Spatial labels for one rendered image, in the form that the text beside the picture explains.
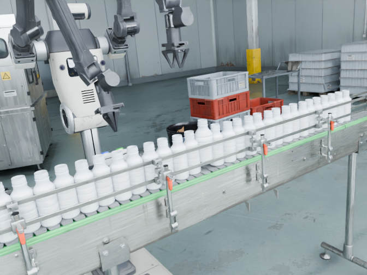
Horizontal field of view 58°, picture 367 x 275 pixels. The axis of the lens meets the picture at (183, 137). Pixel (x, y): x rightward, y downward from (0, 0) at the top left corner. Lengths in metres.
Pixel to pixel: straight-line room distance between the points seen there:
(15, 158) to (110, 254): 3.81
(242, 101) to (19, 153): 2.93
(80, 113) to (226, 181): 0.75
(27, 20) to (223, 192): 1.00
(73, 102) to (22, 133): 3.17
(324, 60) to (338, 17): 4.53
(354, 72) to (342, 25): 4.91
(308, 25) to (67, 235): 12.54
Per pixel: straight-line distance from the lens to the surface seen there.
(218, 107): 3.60
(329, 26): 12.74
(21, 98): 4.69
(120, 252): 1.18
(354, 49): 7.71
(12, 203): 1.01
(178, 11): 1.30
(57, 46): 1.69
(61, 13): 1.24
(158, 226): 1.21
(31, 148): 4.80
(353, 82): 7.76
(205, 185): 1.28
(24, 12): 1.42
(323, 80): 8.24
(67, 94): 1.63
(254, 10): 11.54
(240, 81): 3.84
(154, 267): 2.07
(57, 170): 1.06
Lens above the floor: 1.48
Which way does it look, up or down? 16 degrees down
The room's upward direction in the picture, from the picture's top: 5 degrees counter-clockwise
